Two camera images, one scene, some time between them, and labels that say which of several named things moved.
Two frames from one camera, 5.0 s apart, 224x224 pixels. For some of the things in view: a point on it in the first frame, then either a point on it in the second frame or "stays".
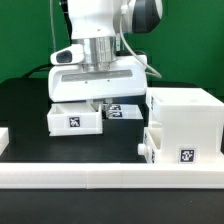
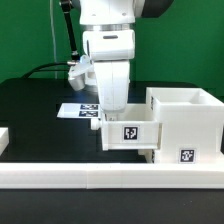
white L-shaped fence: (73, 175) stays
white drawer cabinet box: (191, 122) stays
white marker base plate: (124, 111) → (80, 110)
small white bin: (74, 119) → (137, 128)
